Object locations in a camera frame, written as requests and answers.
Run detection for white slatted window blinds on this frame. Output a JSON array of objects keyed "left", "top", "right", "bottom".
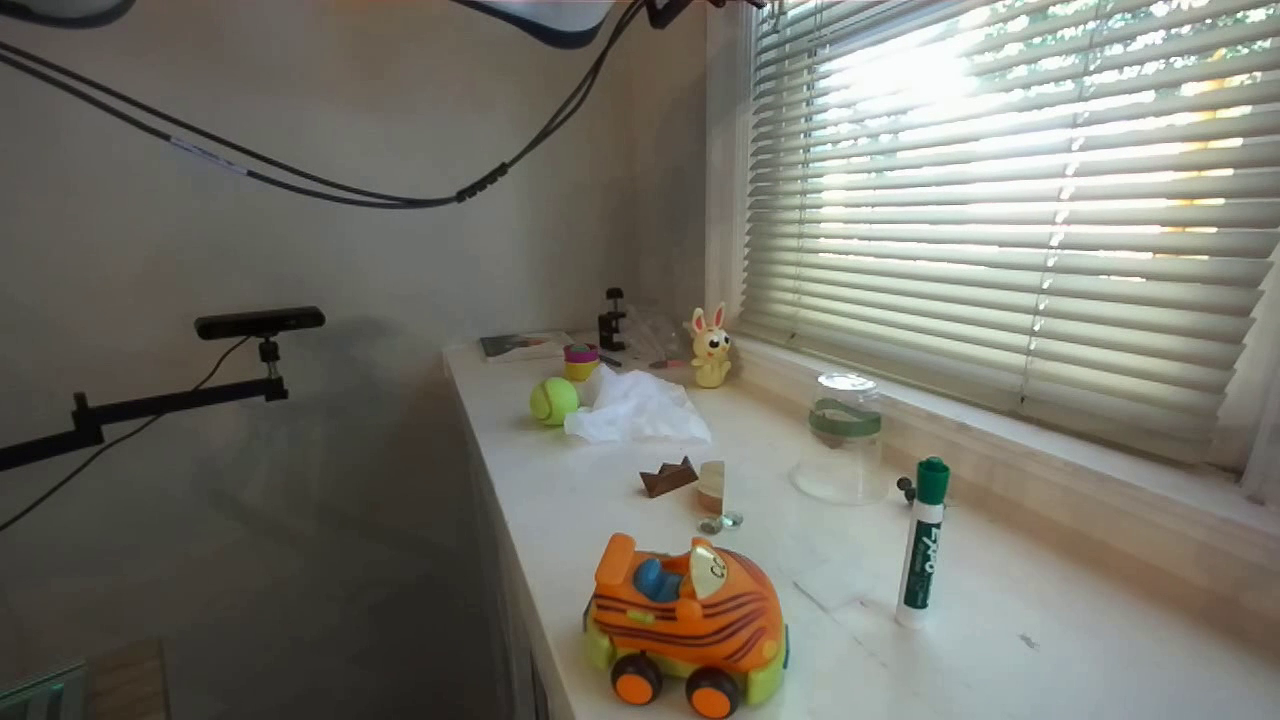
[{"left": 734, "top": 0, "right": 1280, "bottom": 473}]

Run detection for white crumpled plastic bag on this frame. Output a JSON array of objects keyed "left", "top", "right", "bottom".
[{"left": 565, "top": 365, "right": 714, "bottom": 452}]

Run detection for yellow bunny toy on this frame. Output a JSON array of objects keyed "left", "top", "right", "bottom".
[{"left": 684, "top": 302, "right": 741, "bottom": 392}]

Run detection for yellow-green tennis ball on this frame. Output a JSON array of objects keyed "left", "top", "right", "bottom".
[{"left": 526, "top": 375, "right": 585, "bottom": 430}]

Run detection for brown toy chocolate piece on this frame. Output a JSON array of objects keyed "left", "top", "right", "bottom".
[{"left": 637, "top": 454, "right": 703, "bottom": 501}]

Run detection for dark flat object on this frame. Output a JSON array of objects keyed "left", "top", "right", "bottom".
[{"left": 474, "top": 330, "right": 552, "bottom": 358}]

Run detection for small clear glass cup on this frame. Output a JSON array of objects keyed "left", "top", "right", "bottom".
[{"left": 690, "top": 454, "right": 747, "bottom": 534}]

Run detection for clear glass jar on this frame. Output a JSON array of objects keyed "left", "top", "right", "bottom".
[{"left": 793, "top": 373, "right": 892, "bottom": 507}]

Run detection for orange tiger toy car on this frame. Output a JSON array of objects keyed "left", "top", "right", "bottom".
[{"left": 580, "top": 531, "right": 793, "bottom": 720}]

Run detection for white counter cabinet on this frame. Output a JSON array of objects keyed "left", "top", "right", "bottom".
[{"left": 449, "top": 375, "right": 565, "bottom": 720}]

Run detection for green whiteboard marker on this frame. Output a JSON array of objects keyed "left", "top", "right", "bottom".
[{"left": 892, "top": 454, "right": 954, "bottom": 630}]

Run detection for white window frame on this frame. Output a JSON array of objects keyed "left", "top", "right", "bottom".
[{"left": 696, "top": 0, "right": 1280, "bottom": 534}]

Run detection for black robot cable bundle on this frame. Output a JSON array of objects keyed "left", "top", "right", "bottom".
[{"left": 0, "top": 0, "right": 657, "bottom": 211}]

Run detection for black bar camera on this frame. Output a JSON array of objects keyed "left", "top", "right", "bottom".
[{"left": 192, "top": 302, "right": 327, "bottom": 345}]

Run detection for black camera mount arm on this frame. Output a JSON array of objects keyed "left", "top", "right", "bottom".
[{"left": 0, "top": 334, "right": 291, "bottom": 476}]

